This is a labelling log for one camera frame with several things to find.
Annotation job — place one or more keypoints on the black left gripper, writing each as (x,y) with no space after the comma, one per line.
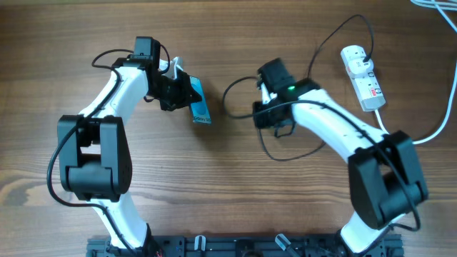
(186,95)

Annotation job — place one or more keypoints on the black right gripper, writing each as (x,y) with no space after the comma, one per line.
(265,119)

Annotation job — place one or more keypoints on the turquoise screen smartphone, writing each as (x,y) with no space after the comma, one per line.
(199,109)

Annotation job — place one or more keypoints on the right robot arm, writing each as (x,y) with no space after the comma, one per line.
(386,180)

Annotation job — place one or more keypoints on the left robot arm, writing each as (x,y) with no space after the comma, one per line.
(91,166)

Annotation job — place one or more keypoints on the white charger plug adapter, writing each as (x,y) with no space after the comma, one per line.
(359,67)

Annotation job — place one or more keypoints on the white power strip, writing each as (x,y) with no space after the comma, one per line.
(367,87)

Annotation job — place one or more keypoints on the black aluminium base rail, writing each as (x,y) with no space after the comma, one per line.
(310,245)

